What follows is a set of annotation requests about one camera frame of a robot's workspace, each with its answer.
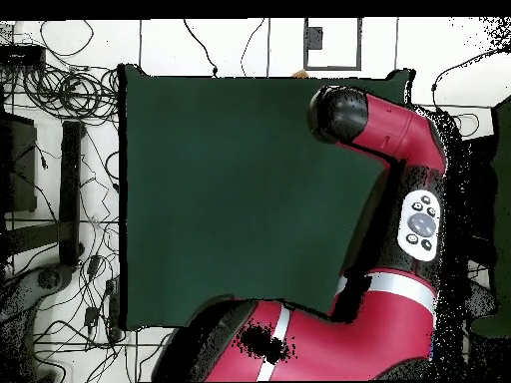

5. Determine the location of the dark wheeled stand base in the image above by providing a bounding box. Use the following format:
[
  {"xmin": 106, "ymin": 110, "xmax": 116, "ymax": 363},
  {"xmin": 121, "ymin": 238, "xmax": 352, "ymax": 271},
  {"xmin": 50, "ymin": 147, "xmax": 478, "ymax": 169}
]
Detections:
[{"xmin": 36, "ymin": 263, "xmax": 75, "ymax": 293}]

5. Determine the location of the dark green table cloth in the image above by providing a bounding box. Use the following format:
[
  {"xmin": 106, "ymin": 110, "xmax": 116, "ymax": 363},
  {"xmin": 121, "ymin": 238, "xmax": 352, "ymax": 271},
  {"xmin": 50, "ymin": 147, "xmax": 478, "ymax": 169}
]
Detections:
[{"xmin": 117, "ymin": 63, "xmax": 414, "ymax": 332}]

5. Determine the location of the grey square floor frame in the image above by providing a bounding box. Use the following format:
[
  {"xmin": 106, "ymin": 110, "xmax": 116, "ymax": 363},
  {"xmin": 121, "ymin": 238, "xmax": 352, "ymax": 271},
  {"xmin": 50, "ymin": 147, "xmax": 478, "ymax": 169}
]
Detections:
[{"xmin": 302, "ymin": 17, "xmax": 363, "ymax": 72}]

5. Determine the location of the black cable coil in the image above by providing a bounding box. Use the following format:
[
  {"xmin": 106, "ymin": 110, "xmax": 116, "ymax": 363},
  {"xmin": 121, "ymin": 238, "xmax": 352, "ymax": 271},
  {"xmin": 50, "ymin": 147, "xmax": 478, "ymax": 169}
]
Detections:
[{"xmin": 21, "ymin": 63, "xmax": 121, "ymax": 121}]

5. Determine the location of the dark green fabric sheet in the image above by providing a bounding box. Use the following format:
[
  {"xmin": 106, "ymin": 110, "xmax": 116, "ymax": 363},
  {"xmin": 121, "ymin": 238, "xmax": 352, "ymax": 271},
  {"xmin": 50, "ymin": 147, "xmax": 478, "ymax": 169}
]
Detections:
[{"xmin": 470, "ymin": 95, "xmax": 511, "ymax": 338}]

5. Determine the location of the black T-shaped stand foot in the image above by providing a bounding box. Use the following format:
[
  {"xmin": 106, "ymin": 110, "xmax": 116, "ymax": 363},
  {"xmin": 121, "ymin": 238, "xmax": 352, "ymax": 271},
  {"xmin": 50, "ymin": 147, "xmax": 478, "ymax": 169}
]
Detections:
[{"xmin": 3, "ymin": 120, "xmax": 86, "ymax": 267}]

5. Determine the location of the flat black device box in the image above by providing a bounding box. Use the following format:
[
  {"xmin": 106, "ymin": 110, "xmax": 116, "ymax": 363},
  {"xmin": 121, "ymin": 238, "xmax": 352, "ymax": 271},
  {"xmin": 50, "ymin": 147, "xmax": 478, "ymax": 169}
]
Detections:
[{"xmin": 0, "ymin": 43, "xmax": 47, "ymax": 70}]

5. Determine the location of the large black box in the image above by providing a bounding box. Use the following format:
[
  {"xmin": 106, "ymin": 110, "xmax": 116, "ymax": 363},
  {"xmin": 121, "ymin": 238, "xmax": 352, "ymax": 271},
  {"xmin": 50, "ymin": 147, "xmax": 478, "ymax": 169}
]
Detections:
[
  {"xmin": 462, "ymin": 137, "xmax": 498, "ymax": 240},
  {"xmin": 0, "ymin": 112, "xmax": 38, "ymax": 213}
]

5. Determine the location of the dark grey square block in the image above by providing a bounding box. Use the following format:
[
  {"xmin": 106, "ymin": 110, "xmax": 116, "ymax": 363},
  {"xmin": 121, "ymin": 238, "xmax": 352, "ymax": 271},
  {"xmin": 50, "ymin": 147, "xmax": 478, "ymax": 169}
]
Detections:
[{"xmin": 305, "ymin": 26, "xmax": 323, "ymax": 51}]

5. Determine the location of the black cable with plug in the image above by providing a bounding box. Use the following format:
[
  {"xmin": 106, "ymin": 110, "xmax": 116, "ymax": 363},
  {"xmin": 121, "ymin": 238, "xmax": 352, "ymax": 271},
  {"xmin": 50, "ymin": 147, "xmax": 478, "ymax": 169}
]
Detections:
[{"xmin": 182, "ymin": 18, "xmax": 220, "ymax": 78}]

